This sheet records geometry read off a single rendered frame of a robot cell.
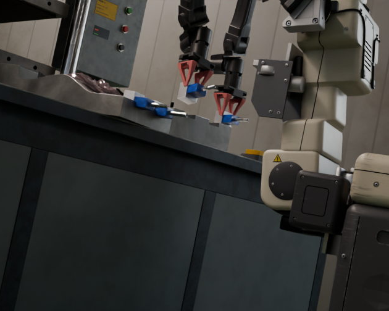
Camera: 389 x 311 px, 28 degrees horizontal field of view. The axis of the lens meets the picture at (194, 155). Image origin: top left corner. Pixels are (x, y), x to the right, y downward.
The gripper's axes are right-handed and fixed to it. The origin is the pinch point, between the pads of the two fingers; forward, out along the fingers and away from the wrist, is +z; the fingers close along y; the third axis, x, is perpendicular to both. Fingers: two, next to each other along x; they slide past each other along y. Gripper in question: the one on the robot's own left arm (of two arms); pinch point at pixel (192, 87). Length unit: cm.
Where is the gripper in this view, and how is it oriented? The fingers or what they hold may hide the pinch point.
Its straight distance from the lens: 238.8
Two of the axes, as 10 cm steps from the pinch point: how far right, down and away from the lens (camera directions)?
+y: -6.9, -3.4, -6.4
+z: -1.8, 9.4, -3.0
